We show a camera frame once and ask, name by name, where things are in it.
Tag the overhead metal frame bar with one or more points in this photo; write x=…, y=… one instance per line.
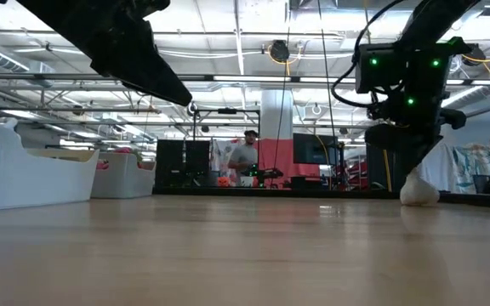
x=36, y=77

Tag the flower print cloth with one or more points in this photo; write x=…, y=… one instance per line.
x=219, y=157

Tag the black rectangular panel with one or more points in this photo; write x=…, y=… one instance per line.
x=169, y=163
x=197, y=163
x=374, y=170

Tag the white plastic basket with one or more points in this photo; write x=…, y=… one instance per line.
x=15, y=178

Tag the grey plastic basket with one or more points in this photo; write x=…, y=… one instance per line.
x=121, y=180

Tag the leaf print curtain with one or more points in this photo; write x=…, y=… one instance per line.
x=470, y=166

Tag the white and red pillar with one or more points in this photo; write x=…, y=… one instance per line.
x=277, y=115

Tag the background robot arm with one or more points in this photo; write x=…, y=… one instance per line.
x=266, y=173

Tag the black aluminium table frame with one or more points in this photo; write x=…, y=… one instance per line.
x=185, y=191

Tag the black monitor screen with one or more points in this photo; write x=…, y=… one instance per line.
x=315, y=149

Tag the white rounded object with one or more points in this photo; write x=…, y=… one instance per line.
x=7, y=123

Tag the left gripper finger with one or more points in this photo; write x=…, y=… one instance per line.
x=151, y=72

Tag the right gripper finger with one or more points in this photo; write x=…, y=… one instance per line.
x=383, y=137
x=415, y=153

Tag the black metal stand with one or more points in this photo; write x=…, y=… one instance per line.
x=228, y=111

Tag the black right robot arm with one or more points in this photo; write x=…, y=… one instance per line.
x=436, y=21

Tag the orange round object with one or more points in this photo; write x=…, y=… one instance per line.
x=223, y=182

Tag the white cup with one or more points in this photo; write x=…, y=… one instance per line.
x=247, y=182

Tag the white hanging sheet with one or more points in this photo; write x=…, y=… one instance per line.
x=438, y=166

